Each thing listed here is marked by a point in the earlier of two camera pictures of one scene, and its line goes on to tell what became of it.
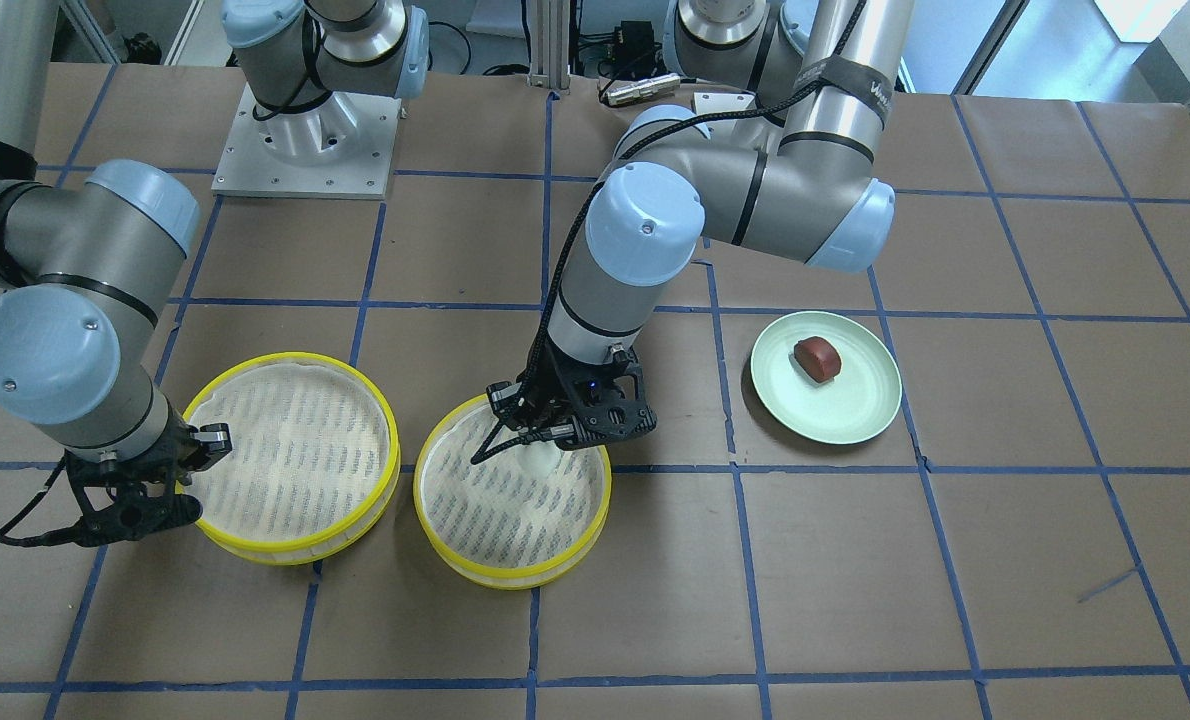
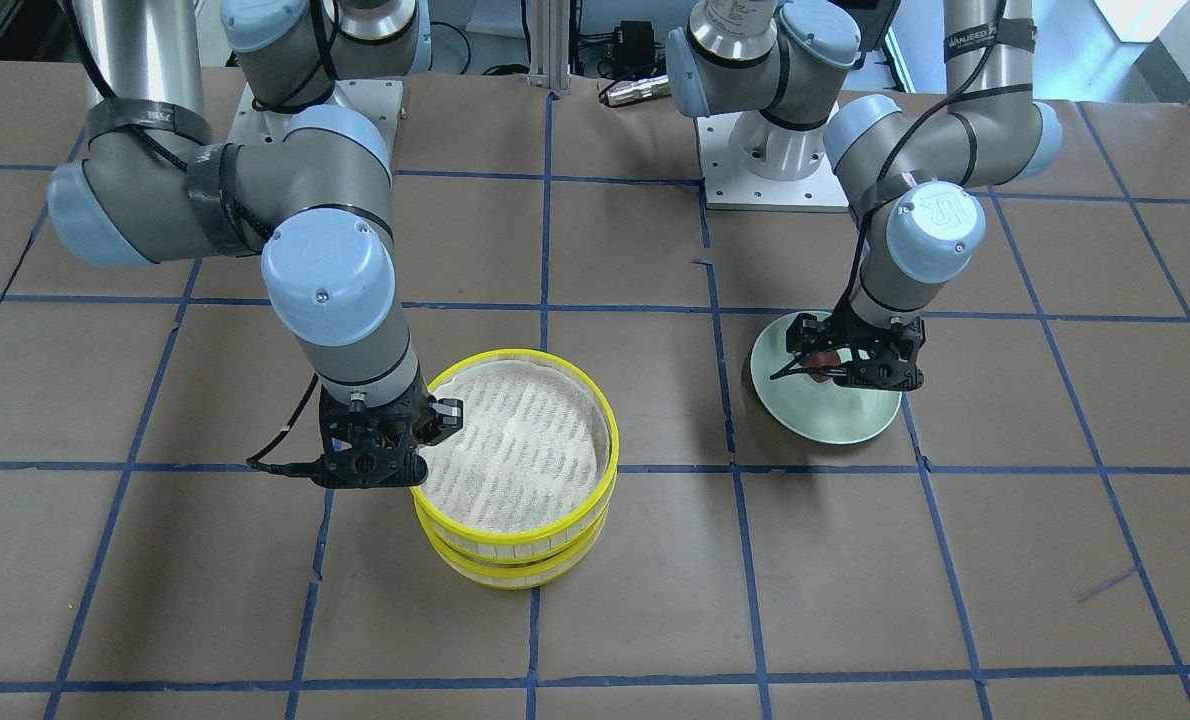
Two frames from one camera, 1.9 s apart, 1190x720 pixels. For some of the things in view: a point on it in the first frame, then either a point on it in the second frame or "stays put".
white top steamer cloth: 309,449 → 532,448
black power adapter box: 636,53 stays put
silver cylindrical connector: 643,88 stays put
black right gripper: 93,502 → 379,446
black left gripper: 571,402 → 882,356
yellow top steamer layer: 321,551 → 531,475
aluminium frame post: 550,44 stays put
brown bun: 818,358 stays put
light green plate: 853,406 stays put
